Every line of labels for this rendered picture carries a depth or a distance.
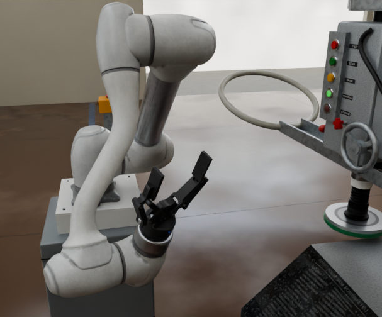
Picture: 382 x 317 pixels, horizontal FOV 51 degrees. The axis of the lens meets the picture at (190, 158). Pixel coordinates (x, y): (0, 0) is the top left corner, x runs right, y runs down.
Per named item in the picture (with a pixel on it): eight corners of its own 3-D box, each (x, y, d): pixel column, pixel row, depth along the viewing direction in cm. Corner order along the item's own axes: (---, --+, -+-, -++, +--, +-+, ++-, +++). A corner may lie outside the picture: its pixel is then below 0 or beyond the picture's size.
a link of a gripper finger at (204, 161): (199, 182, 89) (201, 181, 90) (210, 160, 85) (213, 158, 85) (191, 173, 90) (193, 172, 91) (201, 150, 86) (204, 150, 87)
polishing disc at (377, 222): (338, 234, 134) (338, 231, 133) (316, 205, 153) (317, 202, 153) (400, 233, 134) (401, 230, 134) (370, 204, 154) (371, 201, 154)
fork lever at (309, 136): (445, 194, 120) (450, 178, 118) (396, 204, 114) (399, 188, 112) (308, 127, 180) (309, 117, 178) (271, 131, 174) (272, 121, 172)
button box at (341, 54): (340, 122, 131) (353, 32, 121) (333, 123, 130) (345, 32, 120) (325, 116, 138) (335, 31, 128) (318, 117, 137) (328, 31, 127)
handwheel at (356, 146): (396, 176, 116) (406, 126, 110) (369, 181, 112) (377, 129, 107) (359, 159, 129) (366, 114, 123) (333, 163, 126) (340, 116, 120)
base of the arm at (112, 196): (72, 211, 145) (70, 198, 143) (70, 187, 165) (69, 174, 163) (121, 205, 150) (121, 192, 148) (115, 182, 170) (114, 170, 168)
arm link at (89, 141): (70, 175, 162) (65, 123, 154) (115, 170, 168) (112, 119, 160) (75, 192, 148) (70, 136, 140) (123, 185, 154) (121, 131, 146)
